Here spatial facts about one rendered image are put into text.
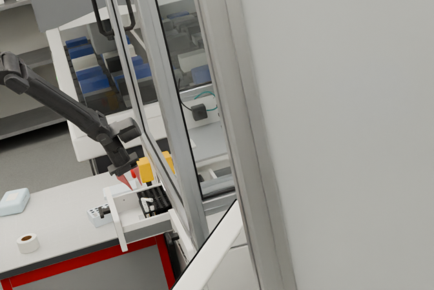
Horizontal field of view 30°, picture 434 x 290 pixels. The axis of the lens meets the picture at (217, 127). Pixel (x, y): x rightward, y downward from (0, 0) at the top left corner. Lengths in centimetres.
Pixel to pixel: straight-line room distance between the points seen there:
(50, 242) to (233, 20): 209
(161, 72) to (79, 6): 134
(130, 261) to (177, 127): 94
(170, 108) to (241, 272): 49
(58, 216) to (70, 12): 80
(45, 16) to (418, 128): 239
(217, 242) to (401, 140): 72
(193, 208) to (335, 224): 109
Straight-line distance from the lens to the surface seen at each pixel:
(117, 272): 284
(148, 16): 190
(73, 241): 283
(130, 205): 274
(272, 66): 90
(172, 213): 242
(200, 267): 157
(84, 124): 244
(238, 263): 215
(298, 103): 92
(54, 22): 324
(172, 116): 197
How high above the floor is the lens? 194
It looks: 20 degrees down
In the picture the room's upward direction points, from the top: 12 degrees counter-clockwise
